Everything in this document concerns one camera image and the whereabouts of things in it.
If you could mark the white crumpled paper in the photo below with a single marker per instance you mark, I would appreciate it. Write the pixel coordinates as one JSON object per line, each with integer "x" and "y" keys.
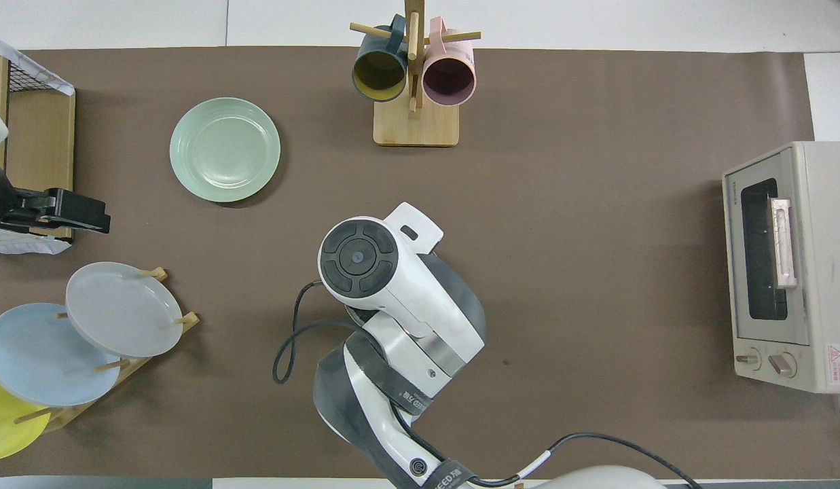
{"x": 26, "y": 246}
{"x": 56, "y": 85}

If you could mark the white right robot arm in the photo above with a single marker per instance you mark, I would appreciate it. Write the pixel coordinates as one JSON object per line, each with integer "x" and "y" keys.
{"x": 358, "y": 258}

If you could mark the beige toaster oven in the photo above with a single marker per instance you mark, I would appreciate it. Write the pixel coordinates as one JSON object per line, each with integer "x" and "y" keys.
{"x": 820, "y": 272}

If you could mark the light blue plate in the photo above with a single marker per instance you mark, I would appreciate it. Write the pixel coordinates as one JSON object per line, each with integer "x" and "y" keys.
{"x": 39, "y": 360}

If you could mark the pink mug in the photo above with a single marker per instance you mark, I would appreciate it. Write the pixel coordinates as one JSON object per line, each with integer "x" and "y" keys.
{"x": 449, "y": 78}

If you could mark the dark teal mug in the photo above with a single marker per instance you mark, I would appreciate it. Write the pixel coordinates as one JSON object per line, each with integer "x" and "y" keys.
{"x": 379, "y": 71}

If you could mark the brown table mat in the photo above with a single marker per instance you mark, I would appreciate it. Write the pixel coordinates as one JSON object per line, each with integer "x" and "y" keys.
{"x": 596, "y": 102}

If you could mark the light green plate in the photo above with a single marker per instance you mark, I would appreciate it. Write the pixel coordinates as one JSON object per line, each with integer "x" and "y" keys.
{"x": 223, "y": 149}

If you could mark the pale grey plate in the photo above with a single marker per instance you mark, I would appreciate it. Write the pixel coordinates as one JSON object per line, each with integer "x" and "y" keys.
{"x": 121, "y": 309}

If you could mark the wooden mug rack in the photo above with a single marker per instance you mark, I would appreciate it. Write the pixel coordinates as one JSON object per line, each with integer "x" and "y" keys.
{"x": 416, "y": 125}

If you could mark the yellow plate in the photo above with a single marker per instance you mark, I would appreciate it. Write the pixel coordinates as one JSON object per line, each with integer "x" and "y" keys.
{"x": 2, "y": 428}

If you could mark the wooden plate rack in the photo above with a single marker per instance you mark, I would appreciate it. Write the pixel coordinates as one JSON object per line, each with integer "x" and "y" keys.
{"x": 138, "y": 363}

